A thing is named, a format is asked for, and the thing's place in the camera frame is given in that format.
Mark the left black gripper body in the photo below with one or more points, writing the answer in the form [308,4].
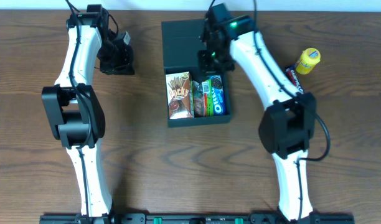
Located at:
[117,66]

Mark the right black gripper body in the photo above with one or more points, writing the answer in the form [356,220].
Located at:
[218,64]

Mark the blue Oreo pack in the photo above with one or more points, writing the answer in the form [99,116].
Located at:
[218,95]

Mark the green clear snack bag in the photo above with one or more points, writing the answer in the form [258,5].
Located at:
[202,98]

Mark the black gift box with lid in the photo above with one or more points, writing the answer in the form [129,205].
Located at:
[180,46]

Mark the brown Pocky box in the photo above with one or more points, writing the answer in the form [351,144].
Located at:
[179,95]

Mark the purple Dairy Milk bar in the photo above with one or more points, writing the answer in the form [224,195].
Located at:
[291,74]

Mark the yellow candy jar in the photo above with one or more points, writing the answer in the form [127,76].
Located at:
[307,61]

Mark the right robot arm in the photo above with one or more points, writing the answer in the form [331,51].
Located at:
[288,122]

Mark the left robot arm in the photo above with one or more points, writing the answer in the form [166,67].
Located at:
[74,113]

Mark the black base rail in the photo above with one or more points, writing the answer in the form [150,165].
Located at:
[141,218]

